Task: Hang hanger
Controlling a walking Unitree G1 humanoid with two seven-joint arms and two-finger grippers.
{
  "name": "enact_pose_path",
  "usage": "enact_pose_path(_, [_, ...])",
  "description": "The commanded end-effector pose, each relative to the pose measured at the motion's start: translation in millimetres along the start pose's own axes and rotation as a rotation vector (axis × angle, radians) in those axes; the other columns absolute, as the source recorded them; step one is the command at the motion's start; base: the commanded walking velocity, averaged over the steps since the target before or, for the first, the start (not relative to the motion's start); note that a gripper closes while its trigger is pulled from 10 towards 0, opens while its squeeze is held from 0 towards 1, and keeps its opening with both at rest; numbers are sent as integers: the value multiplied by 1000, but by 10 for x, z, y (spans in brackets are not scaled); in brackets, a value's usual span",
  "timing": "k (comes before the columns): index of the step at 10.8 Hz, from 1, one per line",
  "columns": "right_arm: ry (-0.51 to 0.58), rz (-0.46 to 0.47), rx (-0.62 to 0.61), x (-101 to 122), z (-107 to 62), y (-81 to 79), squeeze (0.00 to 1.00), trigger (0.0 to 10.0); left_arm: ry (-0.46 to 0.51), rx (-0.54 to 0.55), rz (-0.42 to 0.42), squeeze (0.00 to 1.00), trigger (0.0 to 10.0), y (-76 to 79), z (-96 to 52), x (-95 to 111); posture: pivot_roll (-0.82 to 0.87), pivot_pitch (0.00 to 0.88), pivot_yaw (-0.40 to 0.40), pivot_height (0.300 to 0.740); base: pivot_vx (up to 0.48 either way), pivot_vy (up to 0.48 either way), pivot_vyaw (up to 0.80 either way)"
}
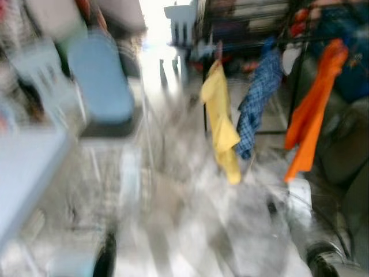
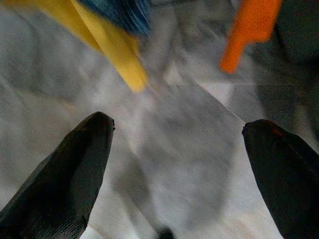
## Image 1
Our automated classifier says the grey folding chair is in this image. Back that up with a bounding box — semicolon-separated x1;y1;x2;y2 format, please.
75;29;145;139

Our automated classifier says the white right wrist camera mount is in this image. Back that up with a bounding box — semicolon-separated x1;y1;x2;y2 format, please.
287;178;314;226

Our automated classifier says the black drying rack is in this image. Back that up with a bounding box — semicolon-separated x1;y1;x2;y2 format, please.
196;0;369;136

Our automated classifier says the blue cushion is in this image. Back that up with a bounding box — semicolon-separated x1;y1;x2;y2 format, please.
67;32;135;125

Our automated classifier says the white folding table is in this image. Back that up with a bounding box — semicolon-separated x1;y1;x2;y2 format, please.
0;128;73;249

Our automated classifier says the grey green sofa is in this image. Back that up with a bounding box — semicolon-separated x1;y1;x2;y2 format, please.
314;58;369;272

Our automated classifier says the yellow shirt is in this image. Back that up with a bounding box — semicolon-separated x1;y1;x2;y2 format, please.
200;59;242;185

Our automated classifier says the blue plaid shirt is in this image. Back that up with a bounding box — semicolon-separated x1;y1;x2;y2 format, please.
235;39;284;160

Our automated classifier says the orange shirt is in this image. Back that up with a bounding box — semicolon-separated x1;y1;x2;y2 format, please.
283;39;350;184

